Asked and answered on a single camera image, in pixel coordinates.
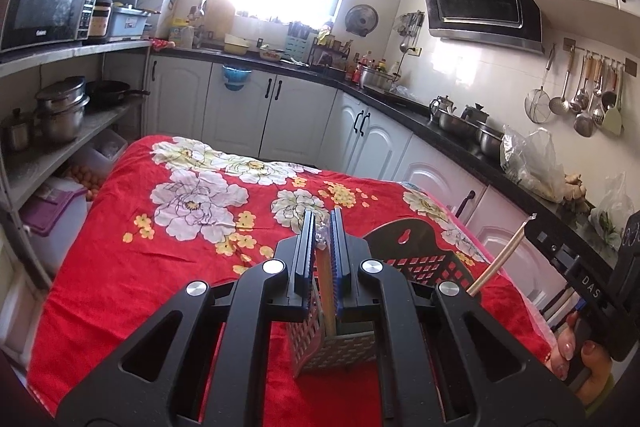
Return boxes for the white lower kitchen cabinets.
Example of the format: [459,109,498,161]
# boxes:
[142,52,616,343]

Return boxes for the grey kitchen shelf rack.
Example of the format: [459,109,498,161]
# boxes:
[0,38,153,288]

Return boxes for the black microwave oven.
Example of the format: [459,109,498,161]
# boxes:
[0,0,98,54]

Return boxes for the black kitchen countertop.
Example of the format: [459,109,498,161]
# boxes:
[150,44,631,268]

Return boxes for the yellow basin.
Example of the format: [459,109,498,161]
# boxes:
[223,34,252,55]

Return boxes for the steel mixing bowl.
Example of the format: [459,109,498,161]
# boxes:
[475,124,505,158]
[436,109,476,132]

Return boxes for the steel pot with lid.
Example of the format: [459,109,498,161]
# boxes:
[35,76,87,112]

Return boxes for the grey perforated utensil basket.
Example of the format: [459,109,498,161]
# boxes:
[286,223,476,378]

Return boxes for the clear plastic storage box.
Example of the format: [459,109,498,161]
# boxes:
[80,129,128,178]

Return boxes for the blue hanging bin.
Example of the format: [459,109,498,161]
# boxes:
[221,64,252,92]

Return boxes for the purple lid plastic container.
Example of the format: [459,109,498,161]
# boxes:
[19,187,91,268]

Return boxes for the cluster of sauce bottles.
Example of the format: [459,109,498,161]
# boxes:
[345,51,388,82]

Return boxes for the wall hook rail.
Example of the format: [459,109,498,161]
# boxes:
[562,38,638,75]

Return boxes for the row of hanging steel utensils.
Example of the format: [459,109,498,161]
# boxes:
[547,47,626,138]

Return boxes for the round wall fan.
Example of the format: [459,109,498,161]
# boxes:
[345,4,379,38]

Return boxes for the ginger root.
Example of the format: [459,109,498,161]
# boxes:
[562,174,596,210]

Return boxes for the clear box of eggs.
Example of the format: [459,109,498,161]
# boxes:
[60,159,108,202]

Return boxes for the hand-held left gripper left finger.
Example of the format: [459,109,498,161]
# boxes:
[54,211,318,427]

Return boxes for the black frying pan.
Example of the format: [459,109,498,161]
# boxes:
[86,79,151,108]

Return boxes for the red floral blanket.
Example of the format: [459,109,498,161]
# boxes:
[26,134,553,427]

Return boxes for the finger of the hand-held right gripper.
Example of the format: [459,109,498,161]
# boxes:
[526,219,584,279]

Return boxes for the steel kettle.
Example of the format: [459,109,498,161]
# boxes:
[429,95,457,124]

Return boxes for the small hanging utensil cluster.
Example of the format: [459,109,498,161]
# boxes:
[395,12,426,55]

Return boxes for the plastic bag with greens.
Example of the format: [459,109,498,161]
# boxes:
[590,172,636,243]

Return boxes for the large steel pot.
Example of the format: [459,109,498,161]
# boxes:
[37,99,92,144]

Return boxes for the wooden chopsticks pair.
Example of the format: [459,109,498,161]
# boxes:
[466,213,538,297]
[315,223,337,339]

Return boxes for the small steel pot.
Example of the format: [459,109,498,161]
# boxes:
[2,108,32,152]

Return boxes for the person's right hand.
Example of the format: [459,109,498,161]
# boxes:
[548,312,614,404]

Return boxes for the black spice rack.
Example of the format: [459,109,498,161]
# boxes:
[309,32,351,70]

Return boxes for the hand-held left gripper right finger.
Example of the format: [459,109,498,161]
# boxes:
[331,208,587,427]

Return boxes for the hanging wire strainer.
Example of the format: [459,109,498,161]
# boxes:
[524,44,557,124]

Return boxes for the cooking oil bottle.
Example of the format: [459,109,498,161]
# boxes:
[168,21,197,50]

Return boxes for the clear plastic bag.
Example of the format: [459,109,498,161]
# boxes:
[500,124,568,202]

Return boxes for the steel cooking pot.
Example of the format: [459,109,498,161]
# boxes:
[360,64,398,90]

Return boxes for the blue knife block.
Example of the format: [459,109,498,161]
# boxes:
[287,23,313,52]

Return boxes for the steel teapot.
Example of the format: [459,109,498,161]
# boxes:
[460,103,490,125]

